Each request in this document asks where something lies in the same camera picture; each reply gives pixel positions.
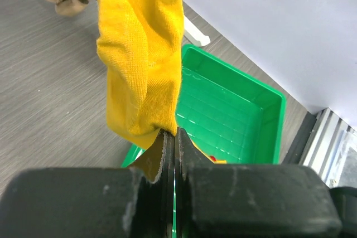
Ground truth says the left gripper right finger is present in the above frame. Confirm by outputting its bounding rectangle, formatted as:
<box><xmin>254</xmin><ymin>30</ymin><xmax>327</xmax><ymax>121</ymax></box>
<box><xmin>175</xmin><ymin>129</ymin><xmax>342</xmax><ymax>237</ymax></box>

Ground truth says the green plastic tray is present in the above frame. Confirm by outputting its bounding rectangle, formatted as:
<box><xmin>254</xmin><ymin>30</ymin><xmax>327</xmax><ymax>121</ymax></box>
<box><xmin>120</xmin><ymin>43</ymin><xmax>287</xmax><ymax>238</ymax></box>

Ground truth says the metal clothes rack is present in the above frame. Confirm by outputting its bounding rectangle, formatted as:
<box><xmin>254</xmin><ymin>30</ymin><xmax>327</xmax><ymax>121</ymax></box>
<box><xmin>184</xmin><ymin>16</ymin><xmax>211</xmax><ymax>47</ymax></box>

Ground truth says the yellow sock with patch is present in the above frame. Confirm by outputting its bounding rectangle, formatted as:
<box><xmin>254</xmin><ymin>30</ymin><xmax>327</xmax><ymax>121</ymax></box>
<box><xmin>194</xmin><ymin>143</ymin><xmax>227</xmax><ymax>164</ymax></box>

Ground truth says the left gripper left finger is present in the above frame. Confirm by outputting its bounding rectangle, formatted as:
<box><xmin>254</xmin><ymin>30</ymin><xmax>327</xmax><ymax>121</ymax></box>
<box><xmin>1</xmin><ymin>132</ymin><xmax>174</xmax><ymax>237</ymax></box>

